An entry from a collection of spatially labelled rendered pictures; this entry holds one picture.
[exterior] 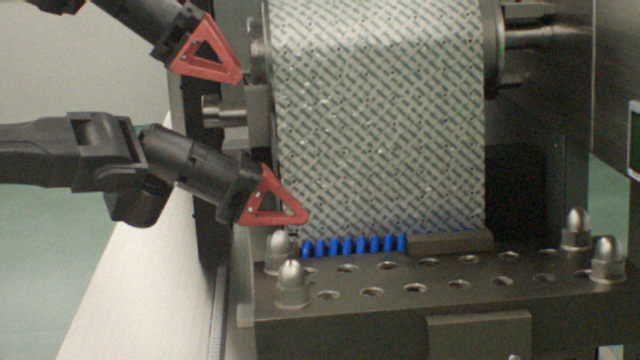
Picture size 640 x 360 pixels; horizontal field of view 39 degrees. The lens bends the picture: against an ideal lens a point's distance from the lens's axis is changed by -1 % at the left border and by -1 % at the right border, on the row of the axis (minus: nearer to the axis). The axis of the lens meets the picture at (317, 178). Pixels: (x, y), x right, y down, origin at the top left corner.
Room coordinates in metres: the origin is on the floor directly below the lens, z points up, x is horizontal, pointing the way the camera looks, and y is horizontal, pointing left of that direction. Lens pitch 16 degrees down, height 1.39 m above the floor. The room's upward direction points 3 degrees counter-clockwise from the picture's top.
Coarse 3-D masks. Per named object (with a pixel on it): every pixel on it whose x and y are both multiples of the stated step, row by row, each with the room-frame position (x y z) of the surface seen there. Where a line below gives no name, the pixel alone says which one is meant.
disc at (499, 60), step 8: (496, 0) 1.02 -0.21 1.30; (496, 8) 1.02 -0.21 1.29; (496, 16) 1.02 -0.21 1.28; (496, 24) 1.02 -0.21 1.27; (496, 32) 1.02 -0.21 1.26; (496, 40) 1.02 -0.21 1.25; (496, 48) 1.02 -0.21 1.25; (496, 56) 1.02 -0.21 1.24; (496, 64) 1.02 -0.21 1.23; (496, 72) 1.02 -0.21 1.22; (496, 80) 1.02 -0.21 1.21; (488, 88) 1.06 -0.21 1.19; (496, 88) 1.03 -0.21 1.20; (488, 96) 1.06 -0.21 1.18
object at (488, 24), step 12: (480, 0) 1.05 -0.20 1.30; (264, 12) 1.04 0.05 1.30; (480, 12) 1.03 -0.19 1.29; (492, 12) 1.03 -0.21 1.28; (264, 24) 1.02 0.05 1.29; (492, 24) 1.03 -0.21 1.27; (264, 36) 1.01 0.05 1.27; (492, 36) 1.02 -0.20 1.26; (492, 48) 1.02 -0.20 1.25; (492, 60) 1.02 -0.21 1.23; (492, 72) 1.03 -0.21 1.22
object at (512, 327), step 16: (432, 320) 0.80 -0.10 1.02; (448, 320) 0.80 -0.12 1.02; (464, 320) 0.80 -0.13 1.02; (480, 320) 0.80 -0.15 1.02; (496, 320) 0.80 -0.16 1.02; (512, 320) 0.80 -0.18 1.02; (528, 320) 0.80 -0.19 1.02; (432, 336) 0.79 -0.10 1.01; (448, 336) 0.79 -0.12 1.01; (464, 336) 0.79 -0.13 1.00; (480, 336) 0.80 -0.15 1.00; (496, 336) 0.80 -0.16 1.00; (512, 336) 0.80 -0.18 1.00; (528, 336) 0.80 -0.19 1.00; (432, 352) 0.79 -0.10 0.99; (448, 352) 0.79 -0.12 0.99; (464, 352) 0.79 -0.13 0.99; (480, 352) 0.80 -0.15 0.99; (496, 352) 0.80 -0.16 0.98; (512, 352) 0.80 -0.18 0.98; (528, 352) 0.80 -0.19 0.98
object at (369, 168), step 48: (480, 96) 1.01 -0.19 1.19; (288, 144) 1.00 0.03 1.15; (336, 144) 1.01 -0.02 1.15; (384, 144) 1.01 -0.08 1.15; (432, 144) 1.01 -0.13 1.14; (480, 144) 1.01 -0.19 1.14; (288, 192) 1.00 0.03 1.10; (336, 192) 1.01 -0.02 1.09; (384, 192) 1.01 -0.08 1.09; (432, 192) 1.01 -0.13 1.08; (480, 192) 1.01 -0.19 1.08
